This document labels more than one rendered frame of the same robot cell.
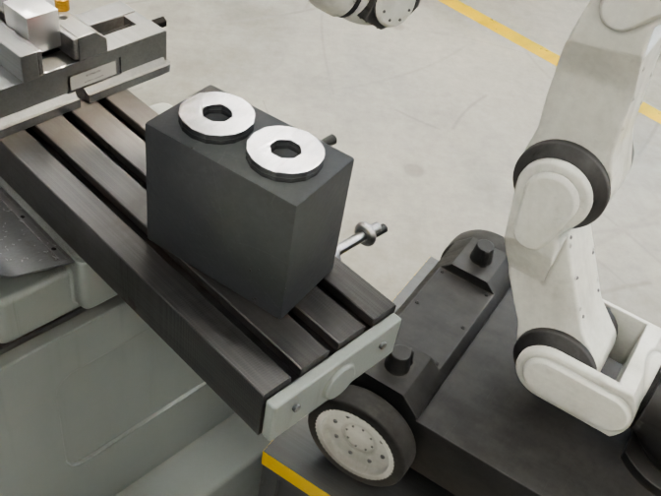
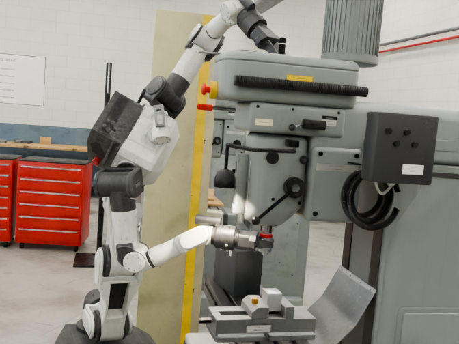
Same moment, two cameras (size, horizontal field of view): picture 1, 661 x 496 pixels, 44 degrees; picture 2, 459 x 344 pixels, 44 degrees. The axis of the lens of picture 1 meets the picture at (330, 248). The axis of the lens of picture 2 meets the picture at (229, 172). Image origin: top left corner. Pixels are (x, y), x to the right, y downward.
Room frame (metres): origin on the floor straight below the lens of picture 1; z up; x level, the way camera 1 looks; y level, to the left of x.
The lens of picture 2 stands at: (2.58, 1.54, 1.69)
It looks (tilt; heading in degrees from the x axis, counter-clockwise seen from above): 6 degrees down; 220
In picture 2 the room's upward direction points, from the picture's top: 4 degrees clockwise
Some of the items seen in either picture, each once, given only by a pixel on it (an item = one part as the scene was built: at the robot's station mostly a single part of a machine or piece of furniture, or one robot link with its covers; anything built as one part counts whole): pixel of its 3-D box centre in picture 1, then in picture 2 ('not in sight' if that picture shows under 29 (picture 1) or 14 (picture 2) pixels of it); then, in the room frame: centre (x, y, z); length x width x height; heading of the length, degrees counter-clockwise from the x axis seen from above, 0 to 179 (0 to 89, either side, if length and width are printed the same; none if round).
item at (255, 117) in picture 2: not in sight; (287, 119); (0.94, 0.42, 1.68); 0.34 x 0.24 x 0.10; 142
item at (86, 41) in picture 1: (66, 28); (255, 306); (1.10, 0.46, 1.05); 0.12 x 0.06 x 0.04; 55
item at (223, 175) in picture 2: not in sight; (225, 177); (1.15, 0.33, 1.47); 0.07 x 0.07 x 0.06
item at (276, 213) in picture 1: (245, 196); (237, 264); (0.77, 0.12, 1.06); 0.22 x 0.12 x 0.20; 64
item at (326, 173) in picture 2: not in sight; (322, 180); (0.82, 0.51, 1.47); 0.24 x 0.19 x 0.26; 52
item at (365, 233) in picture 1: (352, 241); not in sight; (1.30, -0.04, 0.54); 0.22 x 0.06 x 0.06; 142
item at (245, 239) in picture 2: not in sight; (240, 239); (1.02, 0.31, 1.24); 0.13 x 0.12 x 0.10; 32
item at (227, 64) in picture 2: not in sight; (283, 81); (0.96, 0.40, 1.81); 0.47 x 0.26 x 0.16; 142
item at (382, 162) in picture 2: not in sight; (399, 148); (0.94, 0.84, 1.62); 0.20 x 0.09 x 0.21; 142
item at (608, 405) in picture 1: (590, 357); (107, 320); (0.97, -0.48, 0.68); 0.21 x 0.20 x 0.13; 65
